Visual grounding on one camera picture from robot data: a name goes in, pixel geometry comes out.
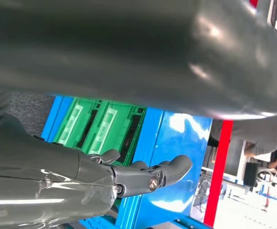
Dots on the green plastic crate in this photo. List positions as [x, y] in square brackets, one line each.
[69, 126]
[110, 129]

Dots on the blue metal shelf rack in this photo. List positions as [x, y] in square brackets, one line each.
[176, 142]

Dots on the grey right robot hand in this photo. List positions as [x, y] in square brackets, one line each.
[104, 47]

